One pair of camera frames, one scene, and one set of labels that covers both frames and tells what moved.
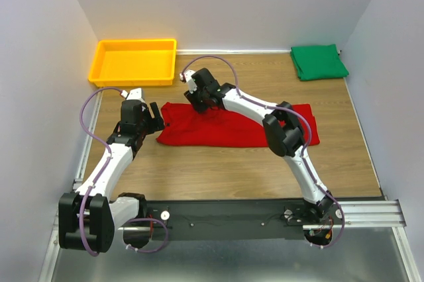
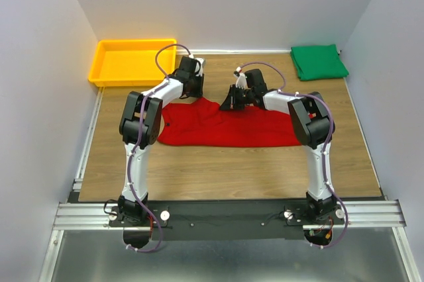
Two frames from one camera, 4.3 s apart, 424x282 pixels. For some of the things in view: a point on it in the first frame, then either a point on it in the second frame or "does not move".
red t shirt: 222,126 does not move
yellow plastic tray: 134,62 does not move
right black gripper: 197,107 -> 230,103
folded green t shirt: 318,62 does not move
